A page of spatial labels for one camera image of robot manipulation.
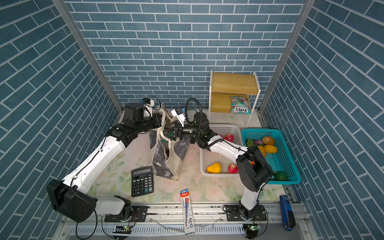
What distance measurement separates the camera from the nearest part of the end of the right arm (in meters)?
0.65

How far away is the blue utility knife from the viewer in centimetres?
70

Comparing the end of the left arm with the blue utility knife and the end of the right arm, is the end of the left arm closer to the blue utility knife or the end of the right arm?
the end of the right arm

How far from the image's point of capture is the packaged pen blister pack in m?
0.71

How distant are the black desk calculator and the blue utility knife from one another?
0.70 metres

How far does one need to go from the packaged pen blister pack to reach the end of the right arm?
350 mm

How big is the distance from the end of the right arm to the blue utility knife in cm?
53

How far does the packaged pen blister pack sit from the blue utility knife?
0.45 m

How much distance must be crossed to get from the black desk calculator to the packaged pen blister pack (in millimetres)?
177
